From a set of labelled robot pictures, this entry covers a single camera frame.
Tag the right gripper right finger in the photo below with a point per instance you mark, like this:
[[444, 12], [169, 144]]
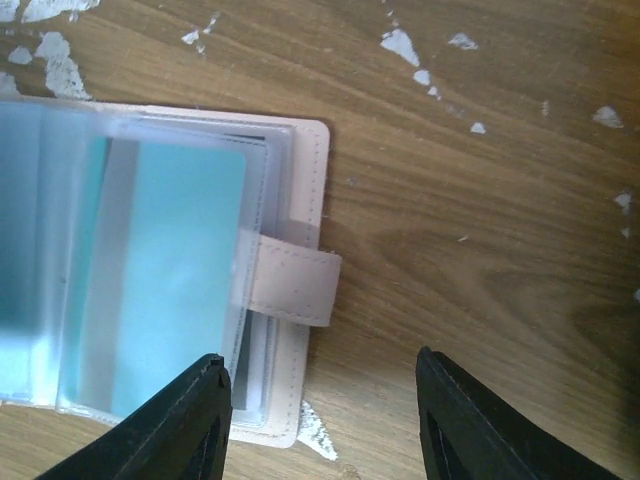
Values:
[[469, 432]]

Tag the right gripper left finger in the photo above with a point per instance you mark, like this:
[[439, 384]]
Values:
[[182, 432]]

